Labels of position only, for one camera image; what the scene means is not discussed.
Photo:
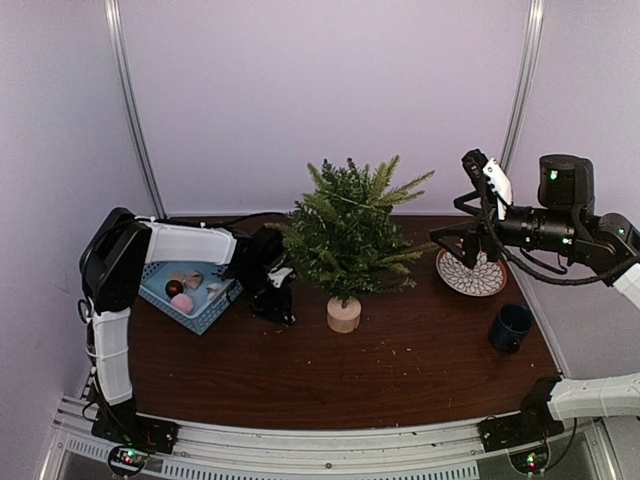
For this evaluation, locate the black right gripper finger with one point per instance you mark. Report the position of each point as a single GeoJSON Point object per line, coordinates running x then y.
{"type": "Point", "coordinates": [462, 203]}
{"type": "Point", "coordinates": [452, 238]}

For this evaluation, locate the floral patterned ceramic plate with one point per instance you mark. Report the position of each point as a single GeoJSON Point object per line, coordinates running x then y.
{"type": "Point", "coordinates": [485, 279]}

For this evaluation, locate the dark blue mug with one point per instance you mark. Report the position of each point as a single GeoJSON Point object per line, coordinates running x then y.
{"type": "Point", "coordinates": [511, 325]}

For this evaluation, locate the light blue plastic basket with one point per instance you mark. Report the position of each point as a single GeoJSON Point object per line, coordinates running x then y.
{"type": "Point", "coordinates": [205, 313]}

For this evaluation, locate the white fluffy ornament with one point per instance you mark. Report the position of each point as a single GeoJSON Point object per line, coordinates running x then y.
{"type": "Point", "coordinates": [213, 290]}

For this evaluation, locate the small green christmas tree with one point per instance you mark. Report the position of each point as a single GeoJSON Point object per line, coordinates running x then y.
{"type": "Point", "coordinates": [342, 238]}

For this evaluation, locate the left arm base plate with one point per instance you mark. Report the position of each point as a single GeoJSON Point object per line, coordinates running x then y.
{"type": "Point", "coordinates": [143, 433]}

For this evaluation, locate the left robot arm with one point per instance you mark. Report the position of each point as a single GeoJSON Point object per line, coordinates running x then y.
{"type": "Point", "coordinates": [112, 268]}

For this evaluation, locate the dark red bauble ornament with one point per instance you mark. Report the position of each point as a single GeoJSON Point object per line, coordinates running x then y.
{"type": "Point", "coordinates": [174, 288]}

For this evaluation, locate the round wooden tree base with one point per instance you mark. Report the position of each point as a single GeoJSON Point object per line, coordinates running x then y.
{"type": "Point", "coordinates": [343, 316]}

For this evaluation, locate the aluminium front rail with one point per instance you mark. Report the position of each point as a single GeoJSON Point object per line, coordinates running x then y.
{"type": "Point", "coordinates": [452, 450]}

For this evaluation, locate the aluminium frame post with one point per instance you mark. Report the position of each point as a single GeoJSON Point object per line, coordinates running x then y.
{"type": "Point", "coordinates": [529, 59]}
{"type": "Point", "coordinates": [118, 42]}

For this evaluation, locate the pink pompom ornament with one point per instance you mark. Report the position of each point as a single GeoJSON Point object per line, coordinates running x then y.
{"type": "Point", "coordinates": [182, 303]}

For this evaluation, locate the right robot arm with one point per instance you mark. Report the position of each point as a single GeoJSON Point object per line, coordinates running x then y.
{"type": "Point", "coordinates": [562, 242]}

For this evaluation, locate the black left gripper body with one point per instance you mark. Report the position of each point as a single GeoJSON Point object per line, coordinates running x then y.
{"type": "Point", "coordinates": [266, 303]}

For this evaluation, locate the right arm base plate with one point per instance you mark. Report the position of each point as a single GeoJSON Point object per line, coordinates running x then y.
{"type": "Point", "coordinates": [520, 432]}

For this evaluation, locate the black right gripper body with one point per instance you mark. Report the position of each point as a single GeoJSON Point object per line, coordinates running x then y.
{"type": "Point", "coordinates": [485, 226]}

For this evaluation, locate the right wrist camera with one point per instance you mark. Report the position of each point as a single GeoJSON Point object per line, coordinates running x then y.
{"type": "Point", "coordinates": [487, 172]}

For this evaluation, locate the beige fabric bow ornament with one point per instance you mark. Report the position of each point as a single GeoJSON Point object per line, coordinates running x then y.
{"type": "Point", "coordinates": [189, 281]}

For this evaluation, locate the right aluminium frame post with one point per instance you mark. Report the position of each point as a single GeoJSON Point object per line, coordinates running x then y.
{"type": "Point", "coordinates": [529, 59]}

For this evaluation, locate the left aluminium frame post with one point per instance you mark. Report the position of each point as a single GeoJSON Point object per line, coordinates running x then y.
{"type": "Point", "coordinates": [118, 42]}

